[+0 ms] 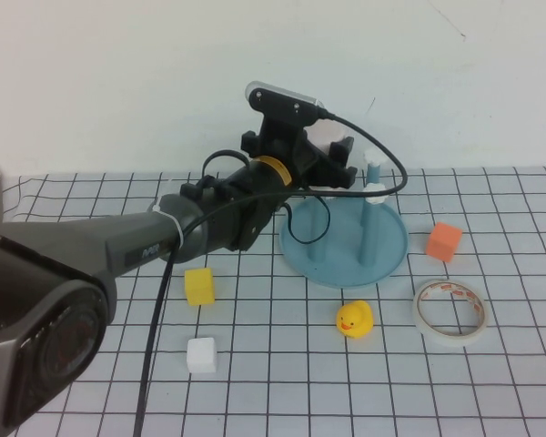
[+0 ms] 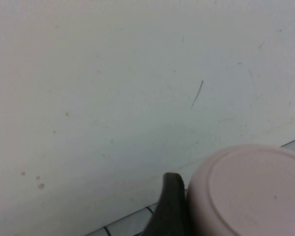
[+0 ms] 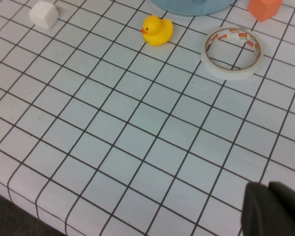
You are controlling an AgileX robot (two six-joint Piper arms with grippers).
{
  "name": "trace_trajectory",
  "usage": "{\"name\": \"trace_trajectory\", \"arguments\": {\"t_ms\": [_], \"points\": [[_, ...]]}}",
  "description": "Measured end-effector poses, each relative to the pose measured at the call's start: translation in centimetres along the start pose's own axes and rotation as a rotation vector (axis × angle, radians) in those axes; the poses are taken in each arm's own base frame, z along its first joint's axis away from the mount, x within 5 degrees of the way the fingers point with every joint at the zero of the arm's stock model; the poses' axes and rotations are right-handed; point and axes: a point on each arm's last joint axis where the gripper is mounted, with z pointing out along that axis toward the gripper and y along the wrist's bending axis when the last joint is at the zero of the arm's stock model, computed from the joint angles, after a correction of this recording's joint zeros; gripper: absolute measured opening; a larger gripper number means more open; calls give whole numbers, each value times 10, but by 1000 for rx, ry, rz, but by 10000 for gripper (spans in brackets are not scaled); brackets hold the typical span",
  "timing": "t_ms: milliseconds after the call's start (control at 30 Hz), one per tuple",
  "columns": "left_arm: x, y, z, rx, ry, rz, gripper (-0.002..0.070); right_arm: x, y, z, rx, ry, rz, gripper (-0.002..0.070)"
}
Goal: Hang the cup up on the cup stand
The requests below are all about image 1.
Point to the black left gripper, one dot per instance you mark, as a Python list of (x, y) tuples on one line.
[(309, 168)]

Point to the pink plastic cup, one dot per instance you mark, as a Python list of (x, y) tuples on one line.
[(323, 136)]

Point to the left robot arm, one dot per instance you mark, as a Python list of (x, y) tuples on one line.
[(73, 246)]

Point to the teal cup stand white caps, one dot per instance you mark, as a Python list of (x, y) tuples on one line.
[(346, 259)]

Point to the orange foam cube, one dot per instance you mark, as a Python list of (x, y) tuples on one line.
[(443, 243)]

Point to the yellow rubber duck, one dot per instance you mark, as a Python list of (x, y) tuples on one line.
[(356, 320)]

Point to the white zip tie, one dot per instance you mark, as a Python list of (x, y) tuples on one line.
[(178, 230)]

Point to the white tape roll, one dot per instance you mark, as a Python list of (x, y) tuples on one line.
[(422, 316)]

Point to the yellow foam cube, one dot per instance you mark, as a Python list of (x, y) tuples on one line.
[(200, 287)]

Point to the grey checkered tablecloth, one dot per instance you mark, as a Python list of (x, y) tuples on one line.
[(391, 387)]

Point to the white foam cube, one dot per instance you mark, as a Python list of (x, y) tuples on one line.
[(202, 357)]

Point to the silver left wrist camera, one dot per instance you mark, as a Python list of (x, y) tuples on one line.
[(282, 102)]

